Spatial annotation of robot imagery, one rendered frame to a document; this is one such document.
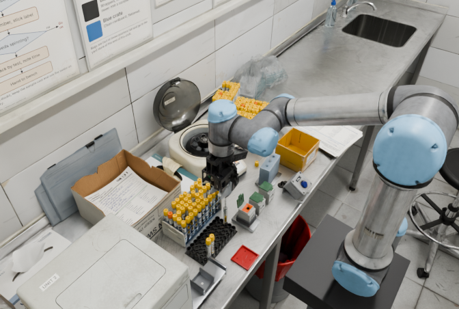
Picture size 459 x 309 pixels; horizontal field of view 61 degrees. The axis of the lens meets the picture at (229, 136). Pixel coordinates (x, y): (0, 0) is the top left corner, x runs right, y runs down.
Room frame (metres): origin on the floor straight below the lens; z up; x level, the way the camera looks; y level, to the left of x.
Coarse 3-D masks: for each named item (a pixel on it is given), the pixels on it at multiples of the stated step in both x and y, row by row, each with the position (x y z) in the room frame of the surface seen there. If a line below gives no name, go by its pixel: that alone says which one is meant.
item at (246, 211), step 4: (244, 204) 0.88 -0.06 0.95; (248, 204) 0.88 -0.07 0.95; (240, 208) 0.87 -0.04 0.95; (244, 208) 0.87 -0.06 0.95; (248, 208) 0.87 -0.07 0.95; (252, 208) 0.87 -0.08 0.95; (240, 212) 0.86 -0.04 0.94; (244, 212) 0.85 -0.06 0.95; (248, 212) 0.85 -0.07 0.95; (252, 212) 0.85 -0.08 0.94; (240, 216) 0.86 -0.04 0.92; (244, 216) 0.85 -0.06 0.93; (248, 216) 0.84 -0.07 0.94; (252, 216) 0.85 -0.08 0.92; (248, 220) 0.84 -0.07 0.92
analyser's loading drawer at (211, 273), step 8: (208, 264) 0.67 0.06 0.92; (216, 264) 0.67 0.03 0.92; (200, 272) 0.64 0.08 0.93; (208, 272) 0.64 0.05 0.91; (216, 272) 0.64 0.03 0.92; (224, 272) 0.64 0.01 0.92; (192, 280) 0.60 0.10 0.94; (200, 280) 0.62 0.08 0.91; (208, 280) 0.62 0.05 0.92; (216, 280) 0.62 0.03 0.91; (192, 288) 0.59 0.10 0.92; (200, 288) 0.58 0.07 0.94; (208, 288) 0.59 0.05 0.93; (192, 296) 0.57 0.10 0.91; (200, 296) 0.57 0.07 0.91
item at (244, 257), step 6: (240, 246) 0.76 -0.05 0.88; (240, 252) 0.74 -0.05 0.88; (246, 252) 0.74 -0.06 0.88; (252, 252) 0.74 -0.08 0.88; (234, 258) 0.72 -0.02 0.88; (240, 258) 0.72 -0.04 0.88; (246, 258) 0.72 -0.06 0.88; (252, 258) 0.72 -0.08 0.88; (240, 264) 0.69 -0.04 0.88; (246, 264) 0.70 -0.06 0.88; (252, 264) 0.70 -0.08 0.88
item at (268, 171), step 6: (276, 156) 1.10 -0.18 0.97; (264, 162) 1.07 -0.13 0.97; (270, 162) 1.07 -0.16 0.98; (276, 162) 1.08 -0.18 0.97; (264, 168) 1.04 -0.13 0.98; (270, 168) 1.04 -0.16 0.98; (276, 168) 1.08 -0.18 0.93; (264, 174) 1.03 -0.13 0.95; (270, 174) 1.04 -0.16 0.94; (276, 174) 1.09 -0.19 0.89; (258, 180) 1.06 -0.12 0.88; (270, 180) 1.04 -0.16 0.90; (276, 180) 1.06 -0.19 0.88
